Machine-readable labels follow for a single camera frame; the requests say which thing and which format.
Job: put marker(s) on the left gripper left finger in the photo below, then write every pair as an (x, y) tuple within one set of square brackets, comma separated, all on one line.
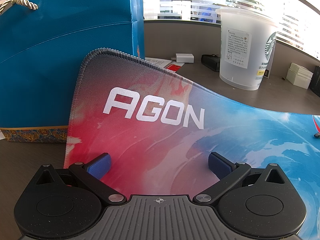
[(90, 175)]

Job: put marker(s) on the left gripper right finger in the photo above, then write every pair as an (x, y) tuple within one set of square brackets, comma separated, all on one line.
[(231, 176)]

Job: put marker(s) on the AGON printed desk mat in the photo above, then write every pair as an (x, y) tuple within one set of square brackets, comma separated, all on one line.
[(159, 129)]

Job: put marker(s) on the acrylic sign holder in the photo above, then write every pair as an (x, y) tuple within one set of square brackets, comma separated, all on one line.
[(269, 66)]

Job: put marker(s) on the black small box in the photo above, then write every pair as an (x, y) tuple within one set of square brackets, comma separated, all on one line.
[(211, 61)]

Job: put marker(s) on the white stacked boxes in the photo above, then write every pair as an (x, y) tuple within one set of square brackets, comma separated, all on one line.
[(299, 76)]

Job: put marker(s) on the white and red papers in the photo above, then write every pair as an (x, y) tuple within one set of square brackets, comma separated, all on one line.
[(166, 64)]

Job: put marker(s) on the black mesh desk organizer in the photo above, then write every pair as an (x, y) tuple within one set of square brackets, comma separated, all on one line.
[(315, 81)]

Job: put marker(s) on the white power adapter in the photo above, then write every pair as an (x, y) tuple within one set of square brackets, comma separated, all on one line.
[(184, 58)]

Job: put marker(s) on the Starbucks translucent plastic cup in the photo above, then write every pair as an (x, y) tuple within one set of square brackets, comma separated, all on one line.
[(247, 41)]

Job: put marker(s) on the blue paper gift bag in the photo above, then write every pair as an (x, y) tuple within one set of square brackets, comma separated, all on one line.
[(43, 43)]

